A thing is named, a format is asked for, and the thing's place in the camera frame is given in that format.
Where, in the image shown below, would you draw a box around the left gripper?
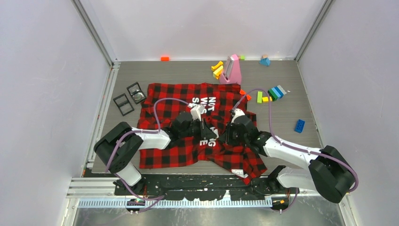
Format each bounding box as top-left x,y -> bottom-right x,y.
179,118 -> 216,141

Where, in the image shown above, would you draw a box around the red black plaid shirt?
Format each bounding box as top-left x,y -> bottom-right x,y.
137,83 -> 267,185

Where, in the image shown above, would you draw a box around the black display box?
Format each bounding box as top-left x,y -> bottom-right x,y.
113,94 -> 135,116
127,82 -> 147,105

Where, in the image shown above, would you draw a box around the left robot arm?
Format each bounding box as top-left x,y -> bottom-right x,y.
93,112 -> 217,195

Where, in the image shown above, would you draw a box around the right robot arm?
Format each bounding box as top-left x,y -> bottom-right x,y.
220,116 -> 359,203

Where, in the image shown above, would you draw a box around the orange red brick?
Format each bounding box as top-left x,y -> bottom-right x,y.
239,89 -> 252,101

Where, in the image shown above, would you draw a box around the pink metronome box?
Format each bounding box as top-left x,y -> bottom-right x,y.
219,54 -> 242,85

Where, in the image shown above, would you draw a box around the yellow toy blocks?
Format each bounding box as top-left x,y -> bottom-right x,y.
211,61 -> 223,79

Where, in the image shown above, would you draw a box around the stacked colourful bricks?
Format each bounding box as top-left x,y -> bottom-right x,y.
268,85 -> 287,101

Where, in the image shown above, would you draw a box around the blue lego brick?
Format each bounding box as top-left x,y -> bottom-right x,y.
294,119 -> 305,133

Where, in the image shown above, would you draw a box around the orange block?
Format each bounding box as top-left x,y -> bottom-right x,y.
160,56 -> 170,61

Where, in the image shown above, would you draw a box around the blue wooden block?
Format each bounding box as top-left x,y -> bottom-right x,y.
259,55 -> 271,66

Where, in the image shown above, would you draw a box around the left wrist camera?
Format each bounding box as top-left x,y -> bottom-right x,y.
188,103 -> 205,121

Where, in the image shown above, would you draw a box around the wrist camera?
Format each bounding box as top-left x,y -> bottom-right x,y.
231,108 -> 245,123
188,103 -> 205,121

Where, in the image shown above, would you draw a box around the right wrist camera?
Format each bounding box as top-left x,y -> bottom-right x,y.
231,108 -> 245,123

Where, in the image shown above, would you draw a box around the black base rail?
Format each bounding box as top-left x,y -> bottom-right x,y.
113,174 -> 298,201

